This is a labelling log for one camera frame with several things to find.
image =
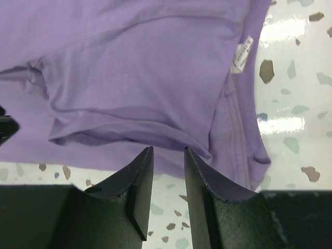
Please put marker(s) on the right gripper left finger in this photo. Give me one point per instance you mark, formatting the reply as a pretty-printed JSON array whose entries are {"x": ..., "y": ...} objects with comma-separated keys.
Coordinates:
[{"x": 121, "y": 204}]

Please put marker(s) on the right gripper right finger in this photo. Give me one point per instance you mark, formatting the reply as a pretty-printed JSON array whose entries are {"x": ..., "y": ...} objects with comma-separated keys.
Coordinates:
[{"x": 219, "y": 209}]

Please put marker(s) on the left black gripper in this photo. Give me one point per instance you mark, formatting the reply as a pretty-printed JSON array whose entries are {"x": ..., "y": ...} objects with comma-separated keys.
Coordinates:
[{"x": 8, "y": 126}]

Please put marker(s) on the purple t shirt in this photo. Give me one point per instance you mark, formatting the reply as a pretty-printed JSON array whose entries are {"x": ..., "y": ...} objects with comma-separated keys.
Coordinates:
[{"x": 92, "y": 83}]

